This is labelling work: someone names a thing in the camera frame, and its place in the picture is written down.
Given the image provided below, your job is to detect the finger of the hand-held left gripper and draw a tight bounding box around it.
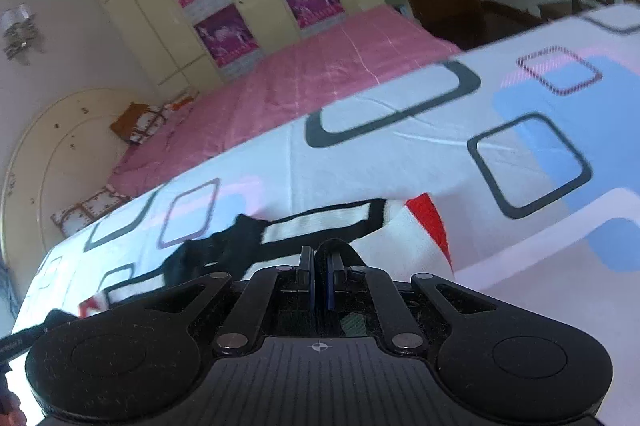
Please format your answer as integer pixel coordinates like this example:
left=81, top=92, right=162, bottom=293
left=20, top=310, right=83, bottom=339

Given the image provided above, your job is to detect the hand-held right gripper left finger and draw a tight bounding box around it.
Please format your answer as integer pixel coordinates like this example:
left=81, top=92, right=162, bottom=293
left=142, top=246, right=317, bottom=354

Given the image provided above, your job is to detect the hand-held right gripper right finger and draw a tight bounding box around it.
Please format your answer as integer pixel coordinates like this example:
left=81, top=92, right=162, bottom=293
left=320, top=252, right=498, bottom=354

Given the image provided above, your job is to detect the striped knit sweater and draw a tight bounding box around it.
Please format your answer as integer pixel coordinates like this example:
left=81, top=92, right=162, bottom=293
left=77, top=192, right=457, bottom=322

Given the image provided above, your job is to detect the red patterned white pillow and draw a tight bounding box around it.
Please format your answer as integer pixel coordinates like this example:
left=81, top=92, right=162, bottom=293
left=50, top=186, right=134, bottom=237

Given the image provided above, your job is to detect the white patterned blanket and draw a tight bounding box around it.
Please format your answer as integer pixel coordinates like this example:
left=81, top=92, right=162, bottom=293
left=10, top=3, right=640, bottom=426

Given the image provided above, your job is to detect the cream round headboard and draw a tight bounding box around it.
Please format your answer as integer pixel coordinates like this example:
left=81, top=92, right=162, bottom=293
left=0, top=88, right=197, bottom=268

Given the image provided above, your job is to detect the pink bed sheet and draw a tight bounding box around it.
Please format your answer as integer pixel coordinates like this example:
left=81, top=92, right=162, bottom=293
left=106, top=3, right=463, bottom=198

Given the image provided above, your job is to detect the tiger print pillow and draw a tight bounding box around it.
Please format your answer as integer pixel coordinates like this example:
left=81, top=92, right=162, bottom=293
left=110, top=102, right=169, bottom=145

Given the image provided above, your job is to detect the dark wooden table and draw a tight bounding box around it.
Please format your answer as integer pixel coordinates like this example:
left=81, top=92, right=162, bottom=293
left=479, top=0, right=568, bottom=38

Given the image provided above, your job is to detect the wall lamp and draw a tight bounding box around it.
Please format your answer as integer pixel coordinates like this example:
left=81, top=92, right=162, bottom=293
left=1, top=5, right=40, bottom=63

